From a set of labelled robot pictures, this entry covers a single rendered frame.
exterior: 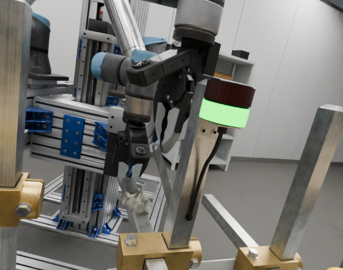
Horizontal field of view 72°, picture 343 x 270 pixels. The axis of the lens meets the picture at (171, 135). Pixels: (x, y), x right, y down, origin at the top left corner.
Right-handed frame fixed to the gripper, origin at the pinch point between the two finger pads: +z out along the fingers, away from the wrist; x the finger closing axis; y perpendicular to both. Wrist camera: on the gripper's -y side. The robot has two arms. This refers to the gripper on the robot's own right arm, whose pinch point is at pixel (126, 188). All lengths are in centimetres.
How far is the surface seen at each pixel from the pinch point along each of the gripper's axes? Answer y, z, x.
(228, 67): 260, -61, -175
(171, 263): -28.7, -2.6, -2.9
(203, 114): -31.2, -27.1, -0.9
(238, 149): 267, 62, -239
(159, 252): -28.6, -4.6, -0.5
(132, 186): -5.3, -3.6, -0.2
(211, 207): -6.3, 1.4, -23.4
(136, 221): -19.3, -3.6, 1.2
